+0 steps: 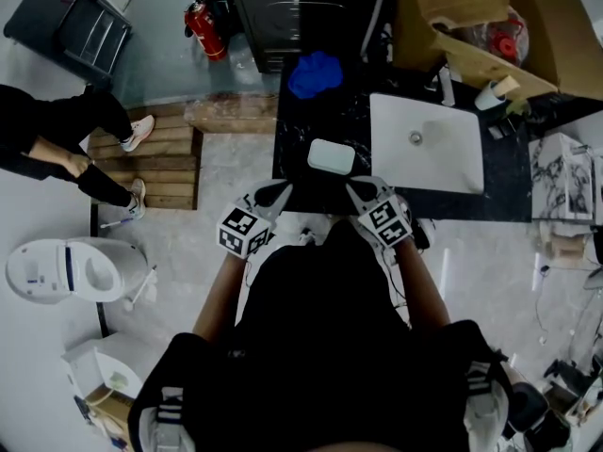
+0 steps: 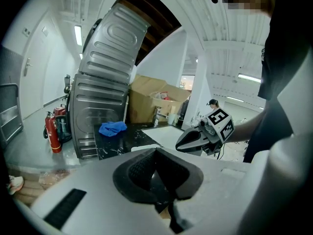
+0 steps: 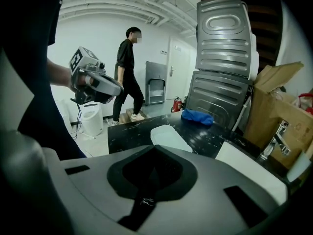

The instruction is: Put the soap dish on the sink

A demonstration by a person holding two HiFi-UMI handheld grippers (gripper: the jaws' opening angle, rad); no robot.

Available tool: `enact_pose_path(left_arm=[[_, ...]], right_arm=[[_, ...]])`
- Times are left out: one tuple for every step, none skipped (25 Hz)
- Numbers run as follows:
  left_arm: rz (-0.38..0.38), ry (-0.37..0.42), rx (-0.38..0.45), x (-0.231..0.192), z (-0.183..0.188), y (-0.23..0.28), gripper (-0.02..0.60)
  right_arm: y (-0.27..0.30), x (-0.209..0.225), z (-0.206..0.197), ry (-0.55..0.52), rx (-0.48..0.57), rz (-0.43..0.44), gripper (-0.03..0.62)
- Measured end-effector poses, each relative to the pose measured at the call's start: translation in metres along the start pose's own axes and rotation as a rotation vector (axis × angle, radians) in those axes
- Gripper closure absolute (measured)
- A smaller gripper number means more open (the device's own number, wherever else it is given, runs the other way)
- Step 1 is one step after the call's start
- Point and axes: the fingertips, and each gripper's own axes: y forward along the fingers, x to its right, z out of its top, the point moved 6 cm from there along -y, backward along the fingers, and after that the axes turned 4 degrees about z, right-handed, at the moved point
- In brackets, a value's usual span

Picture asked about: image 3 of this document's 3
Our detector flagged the white toilet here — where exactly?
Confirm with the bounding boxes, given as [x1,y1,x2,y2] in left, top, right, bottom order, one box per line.
[80,103,104,137]

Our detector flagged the white cup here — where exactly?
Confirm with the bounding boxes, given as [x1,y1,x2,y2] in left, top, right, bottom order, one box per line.
[286,150,313,183]

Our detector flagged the black marble table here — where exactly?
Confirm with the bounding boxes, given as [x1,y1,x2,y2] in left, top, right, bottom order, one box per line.
[107,110,291,193]

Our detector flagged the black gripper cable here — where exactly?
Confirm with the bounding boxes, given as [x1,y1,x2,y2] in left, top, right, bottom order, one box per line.
[73,103,83,140]

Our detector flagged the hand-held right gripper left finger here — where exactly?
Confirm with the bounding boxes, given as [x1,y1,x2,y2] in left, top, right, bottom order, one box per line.
[60,145,155,230]

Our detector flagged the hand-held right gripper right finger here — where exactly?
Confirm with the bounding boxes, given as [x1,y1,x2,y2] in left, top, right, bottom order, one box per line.
[136,145,286,235]

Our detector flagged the person's left hand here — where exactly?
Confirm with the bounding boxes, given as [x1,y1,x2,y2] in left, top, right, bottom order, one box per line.
[69,73,93,93]

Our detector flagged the blue cloth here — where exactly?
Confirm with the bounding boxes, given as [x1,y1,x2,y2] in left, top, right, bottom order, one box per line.
[180,108,215,126]

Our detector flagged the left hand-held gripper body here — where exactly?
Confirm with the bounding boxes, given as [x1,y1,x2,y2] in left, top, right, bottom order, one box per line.
[68,47,108,105]

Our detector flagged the red and clear plastic bag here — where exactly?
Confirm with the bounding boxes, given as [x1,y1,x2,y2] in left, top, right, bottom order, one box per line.
[292,93,313,116]

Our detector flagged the grey washing machine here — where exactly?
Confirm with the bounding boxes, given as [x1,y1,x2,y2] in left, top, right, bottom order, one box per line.
[195,0,260,80]
[183,70,254,132]

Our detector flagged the chrome faucet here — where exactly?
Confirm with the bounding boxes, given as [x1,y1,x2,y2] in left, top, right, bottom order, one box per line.
[259,120,291,161]

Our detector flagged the white door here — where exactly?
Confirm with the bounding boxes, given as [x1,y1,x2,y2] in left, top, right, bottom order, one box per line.
[168,37,194,102]

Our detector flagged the wooden steps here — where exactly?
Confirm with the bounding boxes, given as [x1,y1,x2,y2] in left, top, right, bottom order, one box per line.
[118,107,149,125]

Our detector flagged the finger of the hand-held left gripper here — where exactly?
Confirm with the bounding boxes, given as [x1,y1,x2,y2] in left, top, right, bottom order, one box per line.
[87,74,125,97]
[96,93,116,105]

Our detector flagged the grey folding step stool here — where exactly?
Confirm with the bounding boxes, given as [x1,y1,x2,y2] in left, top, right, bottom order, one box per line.
[145,61,167,106]

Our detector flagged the red fire extinguisher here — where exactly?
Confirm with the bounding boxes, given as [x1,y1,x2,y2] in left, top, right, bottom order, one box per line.
[172,96,183,113]

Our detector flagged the white drain hose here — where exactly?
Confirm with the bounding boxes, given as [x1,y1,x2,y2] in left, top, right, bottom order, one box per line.
[232,95,252,132]

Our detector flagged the large cardboard box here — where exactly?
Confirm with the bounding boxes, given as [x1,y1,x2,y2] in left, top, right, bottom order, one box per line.
[243,62,313,171]

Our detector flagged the white rectangular basin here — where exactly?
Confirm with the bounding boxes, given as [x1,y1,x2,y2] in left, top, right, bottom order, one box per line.
[215,141,289,205]

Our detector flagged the person's left forearm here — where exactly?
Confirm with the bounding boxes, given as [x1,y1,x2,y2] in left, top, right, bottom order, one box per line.
[47,57,74,93]

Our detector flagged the person's black shirt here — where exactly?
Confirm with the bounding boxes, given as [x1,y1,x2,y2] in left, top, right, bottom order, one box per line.
[0,0,88,159]

